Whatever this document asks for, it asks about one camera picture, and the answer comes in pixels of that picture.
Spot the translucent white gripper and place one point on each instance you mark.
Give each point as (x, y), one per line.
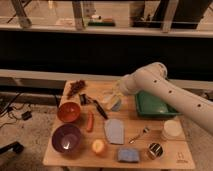
(114, 96)

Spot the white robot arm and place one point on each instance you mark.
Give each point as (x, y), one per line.
(152, 78)

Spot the blue plastic cup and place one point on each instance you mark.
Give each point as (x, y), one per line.
(117, 106)

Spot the metal cup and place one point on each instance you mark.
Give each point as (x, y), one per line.
(155, 150)

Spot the small black clip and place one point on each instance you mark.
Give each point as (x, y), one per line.
(83, 100)

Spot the grey blue folded cloth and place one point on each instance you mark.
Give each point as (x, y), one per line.
(114, 131)

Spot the green plastic tray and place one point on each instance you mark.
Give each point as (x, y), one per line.
(150, 106)

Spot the bunch of dark grapes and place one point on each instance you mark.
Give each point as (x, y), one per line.
(76, 87)

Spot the metal spoon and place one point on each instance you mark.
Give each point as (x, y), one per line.
(141, 133)

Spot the orange bowl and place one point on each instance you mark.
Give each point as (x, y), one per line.
(68, 112)

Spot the wooden cutting board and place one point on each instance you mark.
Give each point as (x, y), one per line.
(65, 94)

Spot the peach fruit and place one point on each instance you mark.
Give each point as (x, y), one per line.
(98, 147)

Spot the blue sponge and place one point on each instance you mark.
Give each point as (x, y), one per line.
(129, 155)

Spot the purple bowl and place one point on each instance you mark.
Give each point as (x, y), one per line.
(66, 138)

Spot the white round container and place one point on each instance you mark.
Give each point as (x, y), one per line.
(171, 130)

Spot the black chair base leg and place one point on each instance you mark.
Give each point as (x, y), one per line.
(15, 147)

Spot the black handled knife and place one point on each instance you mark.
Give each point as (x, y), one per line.
(98, 107)

